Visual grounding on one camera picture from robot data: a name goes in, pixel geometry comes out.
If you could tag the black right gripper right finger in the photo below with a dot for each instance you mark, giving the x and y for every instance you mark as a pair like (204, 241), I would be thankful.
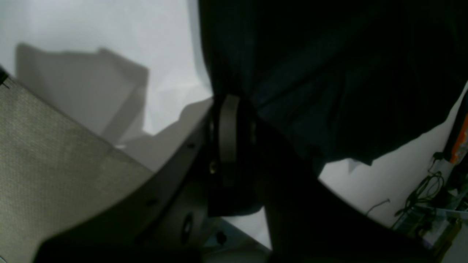
(307, 222)

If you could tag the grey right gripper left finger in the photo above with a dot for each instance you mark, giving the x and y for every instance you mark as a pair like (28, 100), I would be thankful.
(161, 221)

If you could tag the black T-shirt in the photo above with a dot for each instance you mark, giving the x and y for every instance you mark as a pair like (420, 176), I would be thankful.
(329, 80)

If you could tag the orange clear screw box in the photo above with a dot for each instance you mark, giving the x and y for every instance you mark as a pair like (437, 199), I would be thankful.
(459, 149)

